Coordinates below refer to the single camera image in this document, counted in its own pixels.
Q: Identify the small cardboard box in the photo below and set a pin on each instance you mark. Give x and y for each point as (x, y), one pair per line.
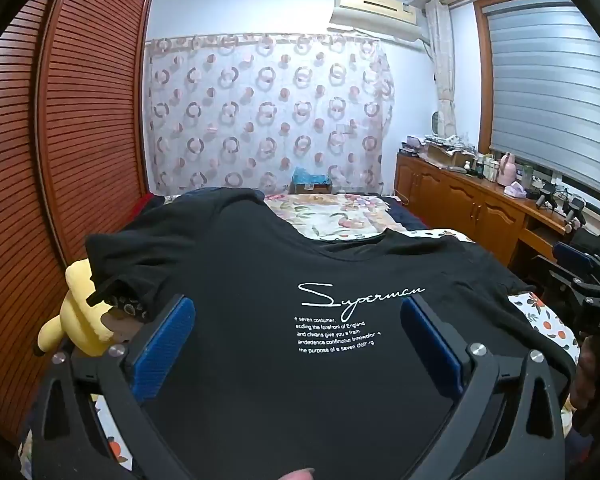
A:
(310, 188)

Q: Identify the grey window blind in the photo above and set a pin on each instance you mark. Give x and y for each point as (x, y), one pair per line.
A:
(545, 85)

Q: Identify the person's left hand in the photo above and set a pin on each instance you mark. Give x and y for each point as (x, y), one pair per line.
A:
(295, 475)

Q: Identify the person's right hand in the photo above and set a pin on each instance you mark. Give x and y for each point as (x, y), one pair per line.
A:
(587, 375)

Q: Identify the pink tissue pack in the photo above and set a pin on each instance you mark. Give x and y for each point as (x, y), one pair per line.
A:
(514, 191)

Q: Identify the yellow plush toy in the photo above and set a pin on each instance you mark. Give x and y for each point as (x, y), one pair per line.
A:
(80, 310)

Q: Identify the purple box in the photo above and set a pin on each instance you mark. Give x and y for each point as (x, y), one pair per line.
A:
(413, 144)

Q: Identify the beige air conditioner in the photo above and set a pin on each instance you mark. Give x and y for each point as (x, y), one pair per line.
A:
(375, 5)

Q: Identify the wooden louvered wardrobe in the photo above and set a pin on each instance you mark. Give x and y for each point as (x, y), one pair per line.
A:
(80, 110)

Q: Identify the circle-patterned sheer curtain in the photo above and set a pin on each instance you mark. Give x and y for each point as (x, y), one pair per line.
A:
(260, 110)

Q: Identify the black printed t-shirt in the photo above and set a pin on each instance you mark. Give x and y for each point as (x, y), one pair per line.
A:
(280, 260)

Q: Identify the black device on stand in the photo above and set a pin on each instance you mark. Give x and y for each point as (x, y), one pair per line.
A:
(574, 212)
(545, 199)

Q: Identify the red blanket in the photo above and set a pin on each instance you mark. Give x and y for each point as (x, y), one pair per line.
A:
(140, 205)

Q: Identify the white round mirror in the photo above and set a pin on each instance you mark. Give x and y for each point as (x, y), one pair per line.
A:
(438, 122)

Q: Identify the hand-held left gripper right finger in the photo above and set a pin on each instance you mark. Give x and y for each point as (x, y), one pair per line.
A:
(430, 345)

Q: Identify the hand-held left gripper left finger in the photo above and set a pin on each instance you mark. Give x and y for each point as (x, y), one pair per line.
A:
(165, 345)

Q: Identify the row of small bottles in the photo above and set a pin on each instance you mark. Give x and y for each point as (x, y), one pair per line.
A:
(486, 167)

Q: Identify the orange-print bedsheet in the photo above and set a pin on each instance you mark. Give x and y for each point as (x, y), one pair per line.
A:
(535, 310)

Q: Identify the pink bottle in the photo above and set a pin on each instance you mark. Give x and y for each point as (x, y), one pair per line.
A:
(507, 170)

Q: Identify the beige window curtain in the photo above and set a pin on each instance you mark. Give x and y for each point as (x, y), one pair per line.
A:
(442, 60)

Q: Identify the wooden cabinet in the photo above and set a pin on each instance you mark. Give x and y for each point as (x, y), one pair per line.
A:
(455, 200)

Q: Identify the floral blanket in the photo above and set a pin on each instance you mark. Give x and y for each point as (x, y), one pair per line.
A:
(330, 220)

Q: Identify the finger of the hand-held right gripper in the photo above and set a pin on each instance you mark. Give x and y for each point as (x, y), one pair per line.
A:
(575, 255)
(555, 272)

